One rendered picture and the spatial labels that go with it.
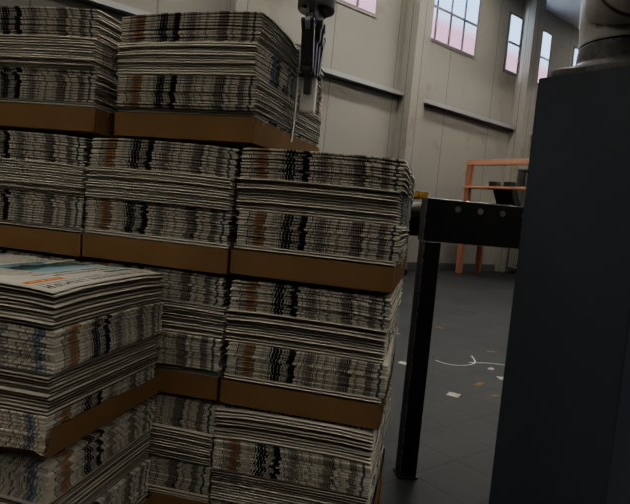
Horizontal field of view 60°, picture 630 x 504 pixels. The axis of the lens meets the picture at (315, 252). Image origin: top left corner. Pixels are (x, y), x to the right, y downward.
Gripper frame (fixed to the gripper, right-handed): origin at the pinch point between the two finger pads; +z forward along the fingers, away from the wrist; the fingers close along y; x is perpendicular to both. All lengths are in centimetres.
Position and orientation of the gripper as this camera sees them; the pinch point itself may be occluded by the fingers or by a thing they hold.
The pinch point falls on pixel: (308, 95)
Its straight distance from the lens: 115.0
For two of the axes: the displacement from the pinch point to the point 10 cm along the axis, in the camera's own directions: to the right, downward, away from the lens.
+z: -0.9, 9.9, 0.7
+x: 9.7, 1.1, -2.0
